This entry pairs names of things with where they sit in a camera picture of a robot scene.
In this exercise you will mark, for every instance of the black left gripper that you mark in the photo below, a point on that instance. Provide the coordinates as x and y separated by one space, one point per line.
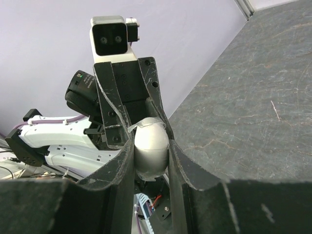
128 91

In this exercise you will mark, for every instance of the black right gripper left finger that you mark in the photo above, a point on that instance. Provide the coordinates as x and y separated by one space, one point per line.
101 203

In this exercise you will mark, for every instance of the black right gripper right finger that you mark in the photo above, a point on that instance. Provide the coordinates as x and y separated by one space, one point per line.
202 203

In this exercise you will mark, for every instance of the white oval case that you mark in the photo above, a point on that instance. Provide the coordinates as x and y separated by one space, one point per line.
151 148

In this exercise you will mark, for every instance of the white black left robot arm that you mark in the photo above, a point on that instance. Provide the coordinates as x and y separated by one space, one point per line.
74 142

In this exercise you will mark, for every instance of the light blue cable duct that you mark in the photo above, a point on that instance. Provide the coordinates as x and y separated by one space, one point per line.
142 212

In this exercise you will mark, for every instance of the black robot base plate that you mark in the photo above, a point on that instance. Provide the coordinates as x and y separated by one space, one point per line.
158 192

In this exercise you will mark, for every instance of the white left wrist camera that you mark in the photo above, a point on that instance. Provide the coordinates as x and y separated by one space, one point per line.
111 38

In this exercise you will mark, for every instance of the aluminium frame left post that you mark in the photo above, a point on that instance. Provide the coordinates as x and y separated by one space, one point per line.
246 8

